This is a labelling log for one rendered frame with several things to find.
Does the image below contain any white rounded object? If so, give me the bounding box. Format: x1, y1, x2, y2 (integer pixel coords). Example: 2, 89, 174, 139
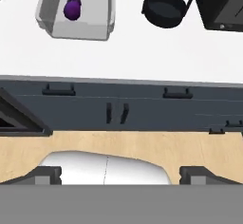
37, 150, 174, 186

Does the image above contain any dark grey cupboard door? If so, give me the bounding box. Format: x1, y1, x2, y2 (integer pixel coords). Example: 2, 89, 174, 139
117, 97, 210, 133
14, 94, 120, 132

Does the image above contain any purple eggplant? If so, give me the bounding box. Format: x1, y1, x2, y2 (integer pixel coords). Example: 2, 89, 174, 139
63, 0, 83, 22

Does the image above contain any dark grey drawer front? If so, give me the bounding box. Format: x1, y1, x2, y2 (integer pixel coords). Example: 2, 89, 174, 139
118, 83, 243, 103
0, 80, 121, 98

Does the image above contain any black drawer handle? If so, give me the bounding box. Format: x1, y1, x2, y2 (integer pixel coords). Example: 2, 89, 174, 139
41, 83, 77, 97
162, 86, 195, 100
208, 127, 227, 136
224, 120, 243, 128

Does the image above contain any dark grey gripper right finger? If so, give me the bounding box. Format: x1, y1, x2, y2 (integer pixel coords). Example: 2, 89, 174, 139
178, 165, 243, 186

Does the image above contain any black countertop appliance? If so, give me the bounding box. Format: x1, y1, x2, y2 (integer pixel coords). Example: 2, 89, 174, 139
193, 0, 243, 33

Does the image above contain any black cupboard door handle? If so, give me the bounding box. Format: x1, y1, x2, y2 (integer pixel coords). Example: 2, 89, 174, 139
120, 103, 130, 125
105, 102, 113, 124

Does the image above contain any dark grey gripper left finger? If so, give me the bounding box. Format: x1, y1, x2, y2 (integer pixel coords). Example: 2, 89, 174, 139
0, 165, 63, 186

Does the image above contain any dark grey open door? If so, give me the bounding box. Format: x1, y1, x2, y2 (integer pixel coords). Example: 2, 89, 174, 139
0, 86, 54, 138

